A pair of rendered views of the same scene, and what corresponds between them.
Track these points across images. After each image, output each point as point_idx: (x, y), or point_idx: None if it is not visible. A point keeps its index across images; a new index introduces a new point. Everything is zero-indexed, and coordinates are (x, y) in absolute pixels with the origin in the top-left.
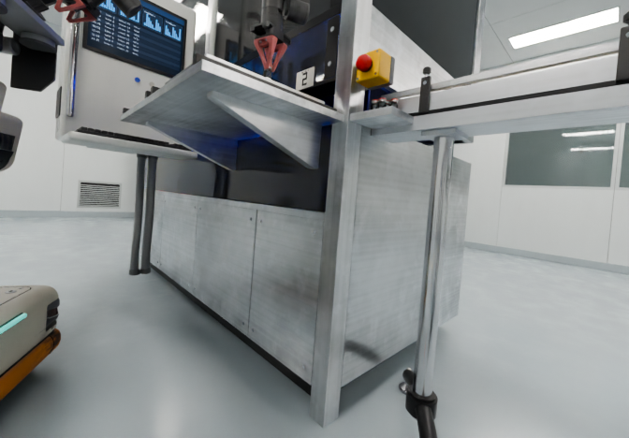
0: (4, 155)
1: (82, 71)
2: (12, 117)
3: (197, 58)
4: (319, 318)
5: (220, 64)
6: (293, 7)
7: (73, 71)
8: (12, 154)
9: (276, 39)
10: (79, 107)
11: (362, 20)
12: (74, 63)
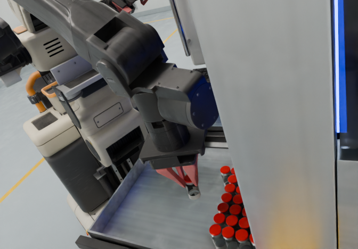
0: (136, 142)
1: (187, 6)
2: (131, 118)
3: (77, 245)
4: None
5: (92, 248)
6: (167, 118)
7: (176, 19)
8: (144, 133)
9: (165, 171)
10: (195, 39)
11: (280, 217)
12: (174, 11)
